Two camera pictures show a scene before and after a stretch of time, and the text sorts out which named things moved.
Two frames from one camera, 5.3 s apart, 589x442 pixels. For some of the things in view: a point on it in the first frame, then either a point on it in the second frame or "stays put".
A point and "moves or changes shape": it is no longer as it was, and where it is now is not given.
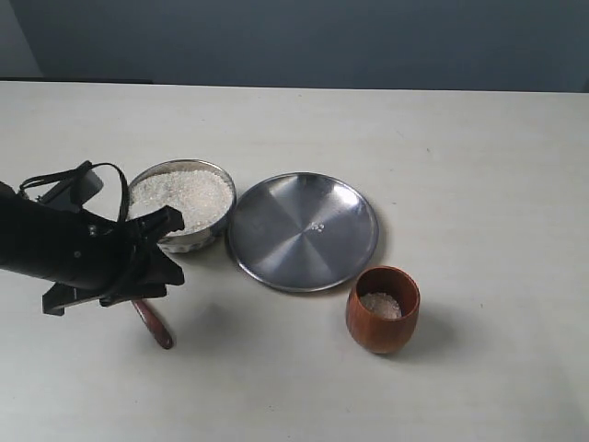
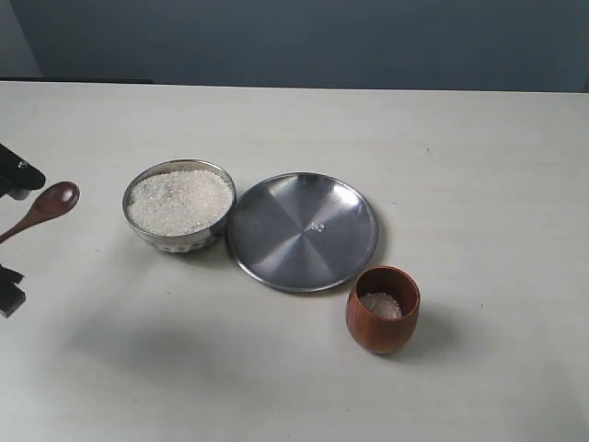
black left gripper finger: x=160 y=223 to x=17 y=171
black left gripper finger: x=161 y=271 to x=12 y=296
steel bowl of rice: x=202 y=193 stays put
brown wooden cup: x=382 y=308 stays put
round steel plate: x=304 y=232 stays put
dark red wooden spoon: x=157 y=329 moves or changes shape
